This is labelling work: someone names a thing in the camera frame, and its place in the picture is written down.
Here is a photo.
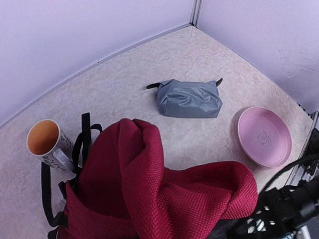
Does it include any pink round plate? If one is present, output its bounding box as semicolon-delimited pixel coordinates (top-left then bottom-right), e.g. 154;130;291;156
237;107;292;168

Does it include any white paper cup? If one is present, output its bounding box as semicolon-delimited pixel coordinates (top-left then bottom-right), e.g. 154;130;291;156
26;119;75;173

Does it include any grey fabric pouch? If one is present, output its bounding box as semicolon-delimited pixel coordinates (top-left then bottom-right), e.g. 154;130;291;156
145;78;223;119

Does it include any right metal corner post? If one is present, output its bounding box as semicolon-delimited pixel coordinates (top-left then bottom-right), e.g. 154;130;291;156
189;0;202;27

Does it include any red student backpack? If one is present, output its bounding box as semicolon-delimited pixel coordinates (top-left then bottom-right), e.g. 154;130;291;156
41;113;258;239

